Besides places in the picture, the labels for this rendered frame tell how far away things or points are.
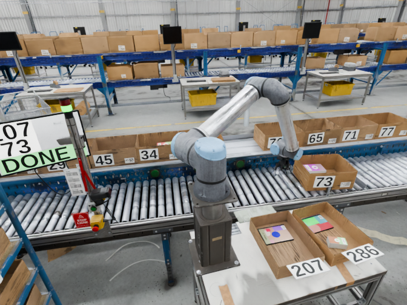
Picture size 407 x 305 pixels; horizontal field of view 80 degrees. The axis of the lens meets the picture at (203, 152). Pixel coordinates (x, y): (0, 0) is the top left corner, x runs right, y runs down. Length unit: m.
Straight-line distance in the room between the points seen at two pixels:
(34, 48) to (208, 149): 6.25
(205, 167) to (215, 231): 0.38
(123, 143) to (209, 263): 1.45
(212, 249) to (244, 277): 0.23
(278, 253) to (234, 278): 0.32
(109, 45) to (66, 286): 5.21
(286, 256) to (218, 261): 0.40
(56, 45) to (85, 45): 0.61
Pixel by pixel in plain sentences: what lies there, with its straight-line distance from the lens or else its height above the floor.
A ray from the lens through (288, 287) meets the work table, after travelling 1.53.
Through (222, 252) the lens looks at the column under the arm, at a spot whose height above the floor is 0.84.
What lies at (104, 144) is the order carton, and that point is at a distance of 2.53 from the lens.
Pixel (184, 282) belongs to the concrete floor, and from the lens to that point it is 2.41.
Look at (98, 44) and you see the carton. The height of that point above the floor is 1.57.
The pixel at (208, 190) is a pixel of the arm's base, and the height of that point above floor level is 1.28.
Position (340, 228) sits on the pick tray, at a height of 0.76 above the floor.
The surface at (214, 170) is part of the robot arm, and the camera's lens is 1.14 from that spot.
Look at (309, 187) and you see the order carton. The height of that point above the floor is 0.78.
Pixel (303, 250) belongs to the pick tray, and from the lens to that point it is 1.70.
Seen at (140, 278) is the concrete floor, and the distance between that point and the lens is 2.50.
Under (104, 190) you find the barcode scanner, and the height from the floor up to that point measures 1.09.
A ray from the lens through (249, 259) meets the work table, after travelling 1.59.
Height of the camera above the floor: 1.99
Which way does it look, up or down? 28 degrees down
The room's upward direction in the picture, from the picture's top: 2 degrees counter-clockwise
